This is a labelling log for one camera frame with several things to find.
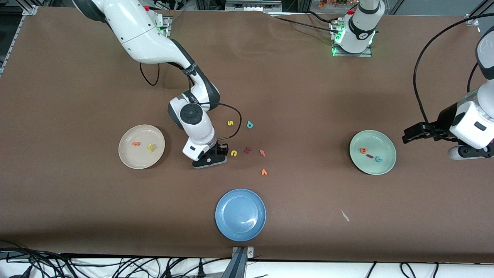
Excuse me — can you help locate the green plate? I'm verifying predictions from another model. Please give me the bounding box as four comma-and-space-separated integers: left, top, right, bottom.
349, 130, 397, 176

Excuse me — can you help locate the blue plate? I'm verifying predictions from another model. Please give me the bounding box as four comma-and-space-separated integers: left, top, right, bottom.
215, 188, 267, 242

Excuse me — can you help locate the beige plate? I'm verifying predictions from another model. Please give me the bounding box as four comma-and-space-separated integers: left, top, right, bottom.
118, 124, 166, 170

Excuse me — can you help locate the aluminium corner profile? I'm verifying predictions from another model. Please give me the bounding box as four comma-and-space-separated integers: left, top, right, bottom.
0, 0, 39, 76
465, 0, 494, 27

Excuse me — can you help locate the orange leafy object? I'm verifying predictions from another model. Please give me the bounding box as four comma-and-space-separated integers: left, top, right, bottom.
318, 0, 350, 9

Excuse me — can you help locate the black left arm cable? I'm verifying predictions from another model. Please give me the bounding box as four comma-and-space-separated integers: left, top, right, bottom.
413, 13, 494, 132

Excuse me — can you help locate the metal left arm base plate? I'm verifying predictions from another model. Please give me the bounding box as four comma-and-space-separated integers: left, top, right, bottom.
331, 19, 373, 58

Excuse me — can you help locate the grey metal camera post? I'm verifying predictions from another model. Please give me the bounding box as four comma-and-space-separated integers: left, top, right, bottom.
232, 247, 254, 278

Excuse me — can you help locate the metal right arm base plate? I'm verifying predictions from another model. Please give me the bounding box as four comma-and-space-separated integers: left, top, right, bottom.
154, 15, 172, 38

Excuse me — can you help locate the thin black table cable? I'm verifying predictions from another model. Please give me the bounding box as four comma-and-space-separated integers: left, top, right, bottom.
268, 15, 335, 31
305, 10, 341, 24

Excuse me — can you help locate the metal frame rail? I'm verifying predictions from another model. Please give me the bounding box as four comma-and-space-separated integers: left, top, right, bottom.
225, 0, 283, 13

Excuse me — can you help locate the black cable tangle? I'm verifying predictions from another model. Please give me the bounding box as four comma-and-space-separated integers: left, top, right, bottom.
0, 240, 232, 278

